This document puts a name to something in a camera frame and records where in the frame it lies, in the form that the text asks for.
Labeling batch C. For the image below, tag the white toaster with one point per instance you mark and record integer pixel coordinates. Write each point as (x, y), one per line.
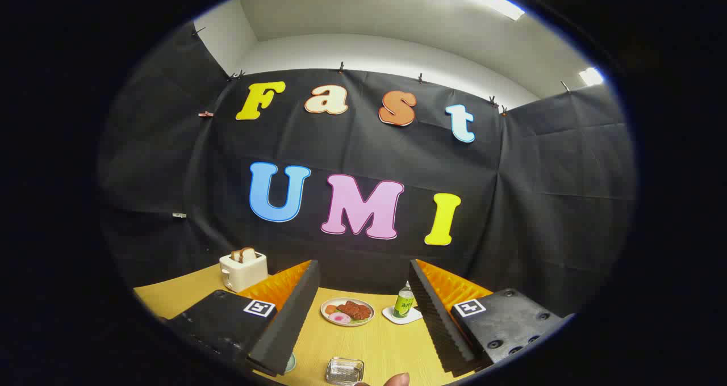
(244, 275)

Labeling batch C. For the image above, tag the small toast bread slice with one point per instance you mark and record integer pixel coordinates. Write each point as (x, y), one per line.
(235, 256)

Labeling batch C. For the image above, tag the white square coaster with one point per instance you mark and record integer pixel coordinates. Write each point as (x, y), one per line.
(392, 317)

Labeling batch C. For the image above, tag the small ceiling light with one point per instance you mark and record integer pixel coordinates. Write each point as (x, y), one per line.
(590, 76)

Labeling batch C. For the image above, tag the large toast bread slice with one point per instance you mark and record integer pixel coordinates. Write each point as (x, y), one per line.
(249, 255)

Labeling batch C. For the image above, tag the white round food plate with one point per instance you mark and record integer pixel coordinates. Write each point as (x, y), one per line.
(363, 321)

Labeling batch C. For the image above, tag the red-brown meat pieces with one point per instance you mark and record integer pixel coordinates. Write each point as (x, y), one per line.
(356, 310)

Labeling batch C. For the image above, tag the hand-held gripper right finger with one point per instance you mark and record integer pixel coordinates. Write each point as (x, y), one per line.
(434, 318)

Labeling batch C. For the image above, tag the black backdrop cloth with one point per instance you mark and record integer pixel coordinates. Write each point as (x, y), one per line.
(511, 204)

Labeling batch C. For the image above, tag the green drink bottle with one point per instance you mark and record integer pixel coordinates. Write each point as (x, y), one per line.
(404, 305)

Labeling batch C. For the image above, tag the pink ham slice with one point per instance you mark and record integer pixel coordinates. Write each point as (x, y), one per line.
(339, 318)

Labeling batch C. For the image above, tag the teal round plate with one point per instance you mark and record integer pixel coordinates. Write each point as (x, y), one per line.
(291, 364)

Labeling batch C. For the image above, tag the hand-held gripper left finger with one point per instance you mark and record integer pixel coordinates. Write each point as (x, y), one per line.
(295, 312)

